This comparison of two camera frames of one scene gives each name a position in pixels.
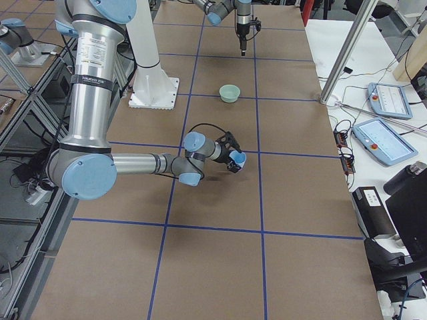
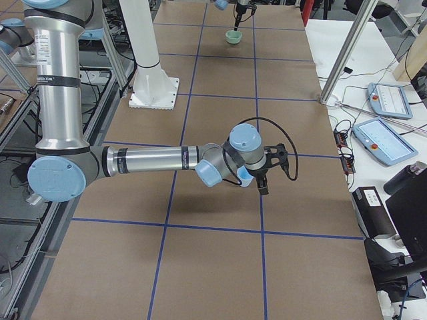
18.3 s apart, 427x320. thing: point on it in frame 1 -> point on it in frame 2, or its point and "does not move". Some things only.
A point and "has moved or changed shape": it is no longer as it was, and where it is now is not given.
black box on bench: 373,219 does not move
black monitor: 407,201 does not move
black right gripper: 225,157 -> 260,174
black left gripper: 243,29 -> 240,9
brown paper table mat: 286,238 does not move
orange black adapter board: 347,161 does not move
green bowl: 229,93 -> 233,37
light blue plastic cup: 239,158 has moved or changed shape
